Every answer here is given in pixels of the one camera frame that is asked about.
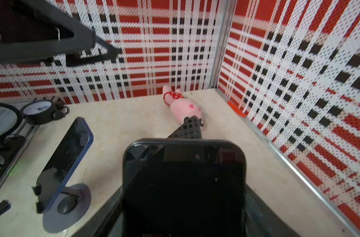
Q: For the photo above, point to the black smartphone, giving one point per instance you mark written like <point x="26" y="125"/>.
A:
<point x="184" y="188"/>

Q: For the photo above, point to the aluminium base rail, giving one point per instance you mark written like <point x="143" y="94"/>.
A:
<point x="14" y="138"/>

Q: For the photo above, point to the black phone front left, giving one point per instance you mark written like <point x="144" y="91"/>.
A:
<point x="62" y="164"/>

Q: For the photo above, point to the pink plush toy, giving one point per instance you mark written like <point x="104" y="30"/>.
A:
<point x="181" y="107"/>

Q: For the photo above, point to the grey round phone stand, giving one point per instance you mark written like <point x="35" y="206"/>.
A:
<point x="190" y="129"/>

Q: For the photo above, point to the grey stand front left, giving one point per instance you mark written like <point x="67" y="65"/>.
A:
<point x="67" y="209"/>

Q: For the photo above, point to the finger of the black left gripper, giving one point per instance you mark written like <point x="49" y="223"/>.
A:
<point x="74" y="60"/>
<point x="36" y="31"/>

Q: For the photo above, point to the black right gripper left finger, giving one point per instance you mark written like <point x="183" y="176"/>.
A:
<point x="102" y="223"/>

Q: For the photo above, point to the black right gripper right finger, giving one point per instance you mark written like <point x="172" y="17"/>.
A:
<point x="261" y="221"/>

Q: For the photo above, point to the round dial gauge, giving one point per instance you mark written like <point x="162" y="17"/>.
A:
<point x="43" y="111"/>

